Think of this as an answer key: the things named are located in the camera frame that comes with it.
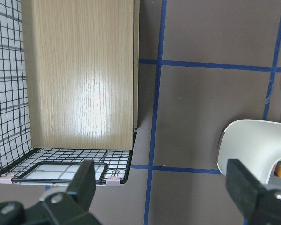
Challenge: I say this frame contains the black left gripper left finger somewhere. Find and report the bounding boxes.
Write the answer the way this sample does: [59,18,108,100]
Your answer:
[0,160,101,225]

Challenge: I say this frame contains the pink binder clip left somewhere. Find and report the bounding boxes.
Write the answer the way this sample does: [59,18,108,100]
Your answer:
[0,176,14,184]

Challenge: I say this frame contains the pink binder clip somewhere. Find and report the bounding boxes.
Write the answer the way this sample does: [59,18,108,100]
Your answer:
[106,171,121,186]
[0,176,14,184]

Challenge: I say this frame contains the white two-slot toaster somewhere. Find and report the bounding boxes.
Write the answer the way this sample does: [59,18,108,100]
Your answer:
[217,119,281,184]

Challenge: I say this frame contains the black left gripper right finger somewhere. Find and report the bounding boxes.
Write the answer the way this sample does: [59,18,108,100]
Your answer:
[226,159,281,225]

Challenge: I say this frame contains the pink binder clip right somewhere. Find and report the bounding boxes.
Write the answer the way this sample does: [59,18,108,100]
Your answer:
[106,171,121,186]

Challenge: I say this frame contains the wire basket with wooden board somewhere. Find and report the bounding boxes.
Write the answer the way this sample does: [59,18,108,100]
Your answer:
[0,0,140,185]

